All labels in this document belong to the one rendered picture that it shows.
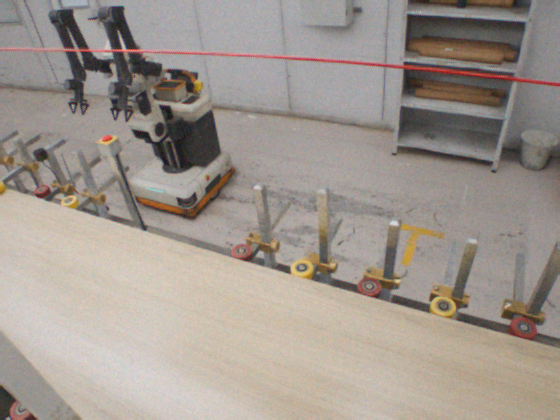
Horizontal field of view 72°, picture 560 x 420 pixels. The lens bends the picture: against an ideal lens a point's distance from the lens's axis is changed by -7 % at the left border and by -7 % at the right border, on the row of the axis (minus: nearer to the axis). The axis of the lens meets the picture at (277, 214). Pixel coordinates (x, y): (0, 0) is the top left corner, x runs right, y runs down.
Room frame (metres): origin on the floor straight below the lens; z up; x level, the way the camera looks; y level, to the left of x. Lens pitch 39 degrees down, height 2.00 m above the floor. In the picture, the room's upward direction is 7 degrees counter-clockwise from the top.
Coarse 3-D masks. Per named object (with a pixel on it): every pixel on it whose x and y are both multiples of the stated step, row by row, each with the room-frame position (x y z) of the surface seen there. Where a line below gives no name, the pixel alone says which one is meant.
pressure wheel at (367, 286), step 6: (360, 282) 0.92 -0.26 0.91; (366, 282) 0.92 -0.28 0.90; (372, 282) 0.92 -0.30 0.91; (378, 282) 0.91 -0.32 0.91; (360, 288) 0.90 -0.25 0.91; (366, 288) 0.89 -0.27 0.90; (372, 288) 0.89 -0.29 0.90; (378, 288) 0.88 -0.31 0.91; (360, 294) 0.88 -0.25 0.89; (366, 294) 0.87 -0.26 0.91; (372, 294) 0.86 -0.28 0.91; (378, 294) 0.87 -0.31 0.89
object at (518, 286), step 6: (516, 258) 0.99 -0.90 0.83; (522, 258) 0.98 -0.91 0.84; (516, 264) 0.96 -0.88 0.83; (522, 264) 0.95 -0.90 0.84; (516, 270) 0.93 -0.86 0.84; (522, 270) 0.93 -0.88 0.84; (516, 276) 0.90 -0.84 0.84; (522, 276) 0.90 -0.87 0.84; (516, 282) 0.88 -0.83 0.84; (522, 282) 0.87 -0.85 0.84; (516, 288) 0.85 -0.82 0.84; (522, 288) 0.85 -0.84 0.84; (516, 294) 0.83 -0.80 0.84; (522, 294) 0.82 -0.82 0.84; (516, 300) 0.80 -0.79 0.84; (522, 300) 0.80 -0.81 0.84
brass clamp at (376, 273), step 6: (366, 270) 1.03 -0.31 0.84; (372, 270) 1.03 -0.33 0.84; (378, 270) 1.03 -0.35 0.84; (366, 276) 1.01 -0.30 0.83; (372, 276) 1.00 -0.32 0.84; (378, 276) 1.00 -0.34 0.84; (396, 276) 0.99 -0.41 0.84; (384, 282) 0.98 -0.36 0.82; (390, 282) 0.96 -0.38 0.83; (396, 282) 0.96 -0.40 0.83; (384, 288) 0.97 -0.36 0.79; (390, 288) 0.96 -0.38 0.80; (396, 288) 0.95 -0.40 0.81
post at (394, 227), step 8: (392, 224) 0.98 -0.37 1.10; (400, 224) 0.99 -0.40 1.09; (392, 232) 0.98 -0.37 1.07; (392, 240) 0.98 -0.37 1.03; (392, 248) 0.98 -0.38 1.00; (392, 256) 0.97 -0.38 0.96; (392, 264) 0.97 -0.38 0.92; (384, 272) 0.99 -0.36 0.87; (392, 272) 0.97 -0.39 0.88; (384, 296) 0.98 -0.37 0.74
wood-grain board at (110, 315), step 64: (0, 256) 1.29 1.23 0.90; (64, 256) 1.24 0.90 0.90; (128, 256) 1.20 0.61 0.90; (192, 256) 1.16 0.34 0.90; (0, 320) 0.93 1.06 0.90; (64, 320) 0.90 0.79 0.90; (128, 320) 0.88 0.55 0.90; (192, 320) 0.85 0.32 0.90; (256, 320) 0.82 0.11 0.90; (320, 320) 0.79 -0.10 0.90; (384, 320) 0.76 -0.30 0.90; (448, 320) 0.72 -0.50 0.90; (64, 384) 0.65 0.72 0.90; (128, 384) 0.63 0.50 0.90; (192, 384) 0.62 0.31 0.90; (256, 384) 0.59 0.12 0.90; (320, 384) 0.57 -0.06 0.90; (384, 384) 0.54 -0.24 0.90; (448, 384) 0.51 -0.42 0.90; (512, 384) 0.48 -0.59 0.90
